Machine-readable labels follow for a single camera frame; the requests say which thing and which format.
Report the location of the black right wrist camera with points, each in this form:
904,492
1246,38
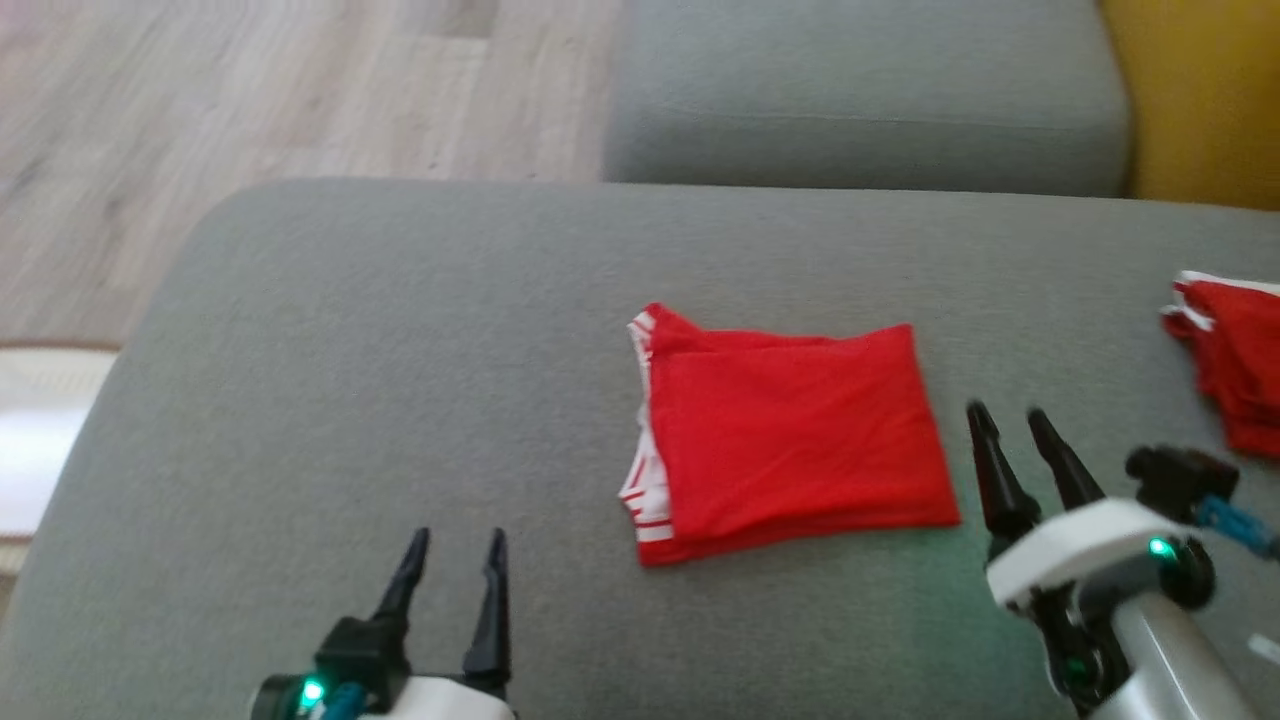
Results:
1180,480

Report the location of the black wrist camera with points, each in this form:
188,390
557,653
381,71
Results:
1180,480
360,650

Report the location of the red shorts wide white stripe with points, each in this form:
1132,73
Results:
1245,360

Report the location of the large grey sofa seat cushion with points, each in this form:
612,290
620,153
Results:
400,400

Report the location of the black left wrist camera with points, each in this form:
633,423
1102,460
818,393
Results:
360,650

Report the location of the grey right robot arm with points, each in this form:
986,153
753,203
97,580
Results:
1180,670

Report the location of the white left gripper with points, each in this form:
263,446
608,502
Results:
440,700

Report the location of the small grey sofa seat cushion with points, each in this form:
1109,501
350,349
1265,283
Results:
860,90

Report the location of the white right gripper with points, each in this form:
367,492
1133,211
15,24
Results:
1080,545

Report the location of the red shorts thin striped trim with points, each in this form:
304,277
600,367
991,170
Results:
800,440

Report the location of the cream rug with brown edge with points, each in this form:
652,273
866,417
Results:
40,450

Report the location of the large yellow sofa back cushion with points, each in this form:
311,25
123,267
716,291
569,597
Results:
1200,100

